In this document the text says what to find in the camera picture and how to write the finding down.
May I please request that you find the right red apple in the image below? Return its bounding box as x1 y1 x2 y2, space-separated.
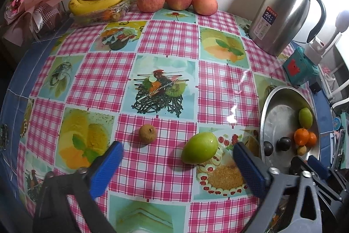
192 0 218 16

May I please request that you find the small orange tangerine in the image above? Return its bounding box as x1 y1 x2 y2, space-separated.
306 131 317 148

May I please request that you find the pink checkered tablecloth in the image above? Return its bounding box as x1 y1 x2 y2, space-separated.
17 9 293 232

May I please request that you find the left red apple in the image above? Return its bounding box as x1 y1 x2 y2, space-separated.
136 0 165 13

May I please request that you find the white shelf rack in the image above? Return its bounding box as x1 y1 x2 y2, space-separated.
318 59 348 112

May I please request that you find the large steel basin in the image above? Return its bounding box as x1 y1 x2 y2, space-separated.
259 86 321 173

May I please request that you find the small dark plum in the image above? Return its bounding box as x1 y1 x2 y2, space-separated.
263 141 274 157

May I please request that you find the stainless steel thermos jug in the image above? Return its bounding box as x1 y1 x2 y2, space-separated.
248 0 327 56

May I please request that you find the large orange tangerine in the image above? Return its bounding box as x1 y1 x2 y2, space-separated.
293 128 310 146

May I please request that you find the brown kiwi fruit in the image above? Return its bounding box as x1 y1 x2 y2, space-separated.
139 124 157 144

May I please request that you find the small brown kiwi in basin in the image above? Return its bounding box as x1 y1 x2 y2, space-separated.
297 145 307 156

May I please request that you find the teal box with red print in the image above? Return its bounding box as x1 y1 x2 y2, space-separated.
283 47 319 86

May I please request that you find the green mango in basin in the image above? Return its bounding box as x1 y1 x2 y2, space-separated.
298 108 313 129

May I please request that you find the round blue sticker badge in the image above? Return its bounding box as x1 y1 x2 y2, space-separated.
332 116 342 131

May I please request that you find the clear plastic fruit tray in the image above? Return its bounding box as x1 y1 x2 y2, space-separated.
71 0 134 27

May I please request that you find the white power adapter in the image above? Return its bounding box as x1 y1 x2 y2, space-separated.
303 10 349 66

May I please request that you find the large green mango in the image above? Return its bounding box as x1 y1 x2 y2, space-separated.
181 132 218 164

